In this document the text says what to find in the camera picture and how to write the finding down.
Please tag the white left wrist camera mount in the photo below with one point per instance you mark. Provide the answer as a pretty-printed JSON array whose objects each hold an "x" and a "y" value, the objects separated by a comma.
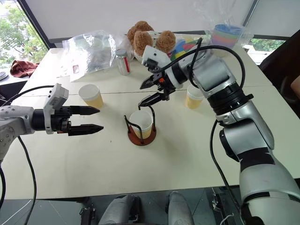
[{"x": 56, "y": 98}]

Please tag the colourful foam blocks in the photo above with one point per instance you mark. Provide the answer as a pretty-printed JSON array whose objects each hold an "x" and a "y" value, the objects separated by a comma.
[{"x": 182, "y": 48}]

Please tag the black chair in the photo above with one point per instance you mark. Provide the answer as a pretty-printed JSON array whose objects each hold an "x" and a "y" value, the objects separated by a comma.
[{"x": 279, "y": 61}]

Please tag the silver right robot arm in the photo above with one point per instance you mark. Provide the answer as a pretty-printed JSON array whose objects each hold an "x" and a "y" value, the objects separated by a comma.
[{"x": 248, "y": 126}]

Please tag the large clear plastic bag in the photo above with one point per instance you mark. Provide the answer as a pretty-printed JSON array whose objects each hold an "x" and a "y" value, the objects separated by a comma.
[{"x": 91, "y": 54}]

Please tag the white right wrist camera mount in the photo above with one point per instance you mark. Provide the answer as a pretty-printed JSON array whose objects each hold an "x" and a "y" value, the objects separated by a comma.
[{"x": 154, "y": 55}]

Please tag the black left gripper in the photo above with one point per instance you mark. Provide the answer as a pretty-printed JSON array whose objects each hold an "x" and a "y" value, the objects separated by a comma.
[{"x": 62, "y": 122}]

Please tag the clear bag around bowls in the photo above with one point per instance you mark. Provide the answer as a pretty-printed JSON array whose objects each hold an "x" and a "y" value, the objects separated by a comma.
[{"x": 234, "y": 14}]

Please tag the red-brown cloth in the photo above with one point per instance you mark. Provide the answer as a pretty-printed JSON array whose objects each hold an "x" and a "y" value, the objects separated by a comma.
[{"x": 22, "y": 68}]

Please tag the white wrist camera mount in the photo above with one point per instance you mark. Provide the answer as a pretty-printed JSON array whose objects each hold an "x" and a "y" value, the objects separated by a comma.
[
  {"x": 56, "y": 98},
  {"x": 154, "y": 55}
]

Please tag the white yellow paper cup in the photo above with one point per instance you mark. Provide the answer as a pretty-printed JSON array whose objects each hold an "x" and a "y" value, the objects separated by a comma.
[
  {"x": 141, "y": 122},
  {"x": 193, "y": 99},
  {"x": 91, "y": 95}
]

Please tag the grey rounded shape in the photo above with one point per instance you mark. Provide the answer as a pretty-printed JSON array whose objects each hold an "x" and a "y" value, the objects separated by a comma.
[
  {"x": 180, "y": 208},
  {"x": 122, "y": 208}
]

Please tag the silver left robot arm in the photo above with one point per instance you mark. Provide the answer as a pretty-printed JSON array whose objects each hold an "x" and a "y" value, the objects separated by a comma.
[{"x": 14, "y": 122}]

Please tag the brown teddy bear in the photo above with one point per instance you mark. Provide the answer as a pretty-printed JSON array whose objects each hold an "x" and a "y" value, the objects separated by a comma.
[{"x": 142, "y": 43}]

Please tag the glass jar with red label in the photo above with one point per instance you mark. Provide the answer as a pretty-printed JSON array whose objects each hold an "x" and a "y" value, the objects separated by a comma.
[{"x": 123, "y": 62}]

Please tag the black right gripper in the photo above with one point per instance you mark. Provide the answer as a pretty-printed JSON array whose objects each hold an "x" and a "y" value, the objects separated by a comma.
[{"x": 165, "y": 86}]

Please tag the black window frame beam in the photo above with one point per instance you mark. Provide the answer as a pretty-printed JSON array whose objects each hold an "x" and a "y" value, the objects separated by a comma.
[{"x": 35, "y": 25}]

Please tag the brown fuzzy plush ball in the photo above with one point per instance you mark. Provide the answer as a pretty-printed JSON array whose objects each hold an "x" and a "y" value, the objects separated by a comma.
[
  {"x": 141, "y": 26},
  {"x": 166, "y": 41}
]

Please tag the stack of pastel bowls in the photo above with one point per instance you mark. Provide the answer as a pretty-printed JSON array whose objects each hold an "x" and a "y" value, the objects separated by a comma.
[{"x": 226, "y": 35}]

